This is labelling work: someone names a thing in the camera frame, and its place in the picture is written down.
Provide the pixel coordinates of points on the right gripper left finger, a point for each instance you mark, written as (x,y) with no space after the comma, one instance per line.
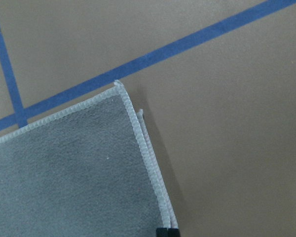
(161,232)

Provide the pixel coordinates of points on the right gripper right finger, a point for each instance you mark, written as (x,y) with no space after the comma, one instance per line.
(174,232)

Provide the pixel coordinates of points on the pink and grey towel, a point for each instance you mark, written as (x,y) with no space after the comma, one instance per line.
(86,171)

